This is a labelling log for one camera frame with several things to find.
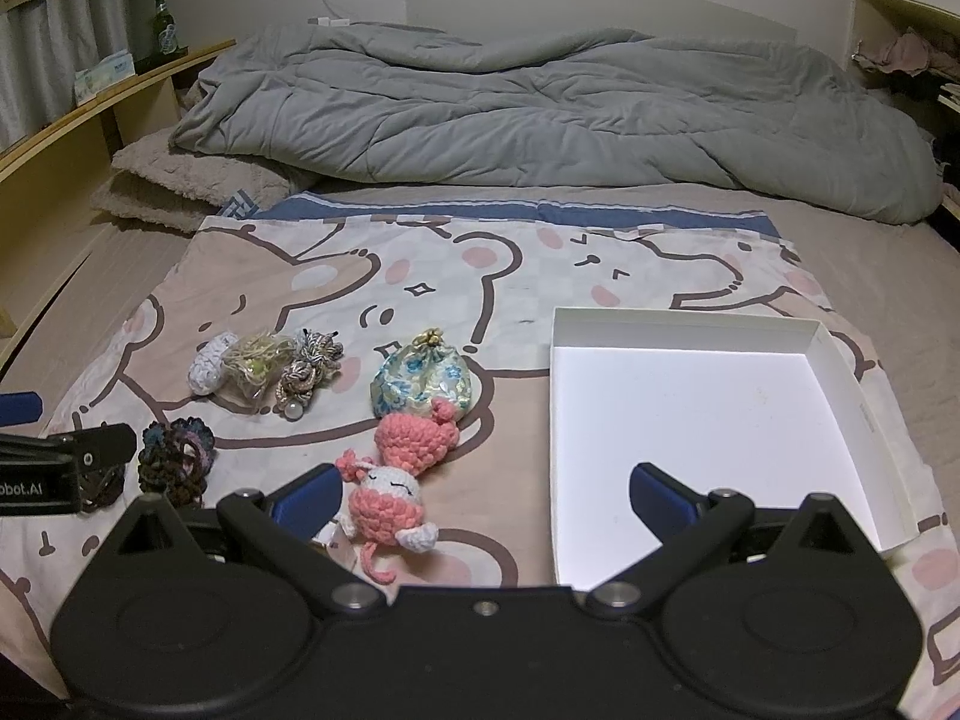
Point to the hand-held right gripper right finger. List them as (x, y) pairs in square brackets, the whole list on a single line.
[(660, 499)]

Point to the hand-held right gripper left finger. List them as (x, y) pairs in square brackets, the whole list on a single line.
[(309, 501)]

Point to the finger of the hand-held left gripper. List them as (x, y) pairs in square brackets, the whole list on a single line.
[(15, 406), (97, 442)]

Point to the white cardboard box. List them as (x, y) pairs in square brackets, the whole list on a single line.
[(712, 450)]

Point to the pink and white crochet doll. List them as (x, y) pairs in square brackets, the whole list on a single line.
[(382, 504)]

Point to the dark multicolour crochet piece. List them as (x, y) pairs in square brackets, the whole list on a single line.
[(176, 461)]

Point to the pink crochet heart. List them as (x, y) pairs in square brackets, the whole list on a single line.
[(414, 444)]

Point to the white crochet piece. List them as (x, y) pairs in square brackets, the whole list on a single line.
[(208, 364)]

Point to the beige yarn in clear bag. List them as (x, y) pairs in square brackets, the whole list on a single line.
[(259, 367)]

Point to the bear printed blanket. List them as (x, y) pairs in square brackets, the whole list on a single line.
[(300, 292)]

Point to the wooden bedside shelf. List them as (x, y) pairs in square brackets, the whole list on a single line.
[(67, 187)]

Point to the beige fleece blanket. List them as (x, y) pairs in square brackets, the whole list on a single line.
[(180, 172)]

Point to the blue striped cloth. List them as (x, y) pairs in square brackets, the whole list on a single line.
[(465, 208)]

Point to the tissue box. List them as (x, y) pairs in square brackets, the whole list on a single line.
[(105, 75)]

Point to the white curtain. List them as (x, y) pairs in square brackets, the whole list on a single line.
[(56, 45)]

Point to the green glass bottle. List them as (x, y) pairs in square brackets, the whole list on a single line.
[(166, 34)]

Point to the grey duvet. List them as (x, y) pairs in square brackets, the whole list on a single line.
[(562, 105)]

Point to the white power strip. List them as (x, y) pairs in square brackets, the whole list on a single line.
[(330, 20)]

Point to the pink clothes pile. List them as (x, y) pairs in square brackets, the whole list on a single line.
[(904, 52)]

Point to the wooden open shelf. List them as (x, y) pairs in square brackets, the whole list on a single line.
[(911, 37)]

